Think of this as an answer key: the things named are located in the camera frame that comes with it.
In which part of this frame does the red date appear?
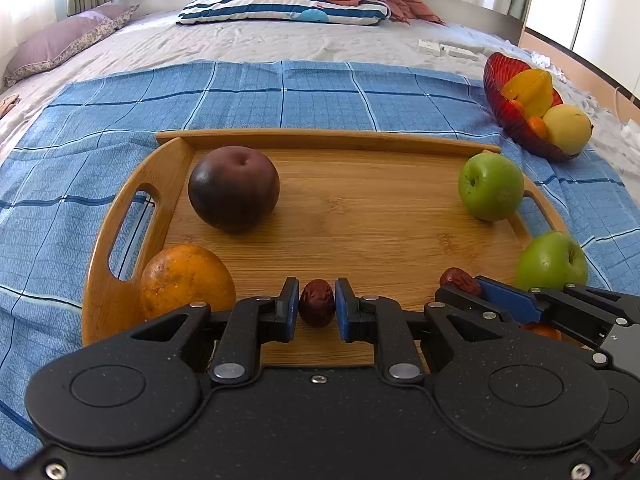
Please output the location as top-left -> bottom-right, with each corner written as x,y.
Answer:
298,279 -> 336,328
439,267 -> 483,298

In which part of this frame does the red glass bowl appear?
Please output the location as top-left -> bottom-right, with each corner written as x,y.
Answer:
483,52 -> 593,163

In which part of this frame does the dark purple plum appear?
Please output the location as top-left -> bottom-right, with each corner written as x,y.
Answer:
187,146 -> 281,235

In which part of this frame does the blue white striped pillow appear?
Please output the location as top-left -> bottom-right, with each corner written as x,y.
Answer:
176,0 -> 392,27

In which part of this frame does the purple floral pillow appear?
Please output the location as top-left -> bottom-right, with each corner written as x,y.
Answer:
2,4 -> 141,86

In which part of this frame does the yellow starfruit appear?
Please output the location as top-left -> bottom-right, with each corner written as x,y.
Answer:
501,70 -> 555,120

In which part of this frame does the crumpled white cloth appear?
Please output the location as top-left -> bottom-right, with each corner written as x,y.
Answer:
530,49 -> 568,81

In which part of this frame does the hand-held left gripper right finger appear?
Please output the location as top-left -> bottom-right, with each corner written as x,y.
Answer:
335,276 -> 522,386

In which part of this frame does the grey bed sheet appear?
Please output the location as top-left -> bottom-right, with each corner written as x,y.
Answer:
0,7 -> 640,186

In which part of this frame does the yellow pear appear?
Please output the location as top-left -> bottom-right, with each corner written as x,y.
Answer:
542,104 -> 593,157

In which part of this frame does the wooden tray with handles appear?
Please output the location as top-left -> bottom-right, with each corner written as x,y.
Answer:
81,129 -> 586,376

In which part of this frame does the grey bed frame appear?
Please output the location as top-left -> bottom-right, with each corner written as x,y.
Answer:
410,0 -> 523,43

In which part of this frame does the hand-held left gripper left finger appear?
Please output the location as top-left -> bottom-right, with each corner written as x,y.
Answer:
131,276 -> 301,386

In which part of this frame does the green apple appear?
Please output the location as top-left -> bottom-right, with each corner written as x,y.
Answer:
458,152 -> 525,222
515,231 -> 589,292

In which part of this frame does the large orange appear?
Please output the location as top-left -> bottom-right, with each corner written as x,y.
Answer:
140,244 -> 237,321

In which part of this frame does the white wardrobe door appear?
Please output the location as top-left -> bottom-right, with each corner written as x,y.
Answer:
525,0 -> 640,86

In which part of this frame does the blue checked cloth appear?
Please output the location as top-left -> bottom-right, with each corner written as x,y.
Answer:
0,60 -> 640,466

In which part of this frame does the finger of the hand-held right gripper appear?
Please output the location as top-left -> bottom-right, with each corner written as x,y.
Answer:
435,287 -> 521,327
475,276 -> 640,348

